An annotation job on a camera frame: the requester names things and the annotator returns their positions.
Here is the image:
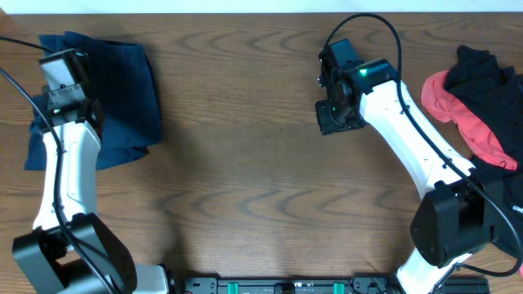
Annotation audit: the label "navy blue denim shorts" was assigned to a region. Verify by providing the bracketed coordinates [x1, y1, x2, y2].
[39, 31, 162, 149]

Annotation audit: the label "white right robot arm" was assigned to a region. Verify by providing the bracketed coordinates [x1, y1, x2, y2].
[315, 57, 502, 293]

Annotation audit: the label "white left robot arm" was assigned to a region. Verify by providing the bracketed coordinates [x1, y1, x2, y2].
[12, 99, 170, 293]

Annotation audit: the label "folded navy blue shorts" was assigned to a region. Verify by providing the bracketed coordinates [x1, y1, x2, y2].
[24, 93, 150, 172]

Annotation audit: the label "black printed shirt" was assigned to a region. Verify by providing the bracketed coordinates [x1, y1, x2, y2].
[444, 45, 522, 235]

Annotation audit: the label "red cloth garment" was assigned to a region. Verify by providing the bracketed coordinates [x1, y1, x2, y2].
[421, 70, 518, 171]

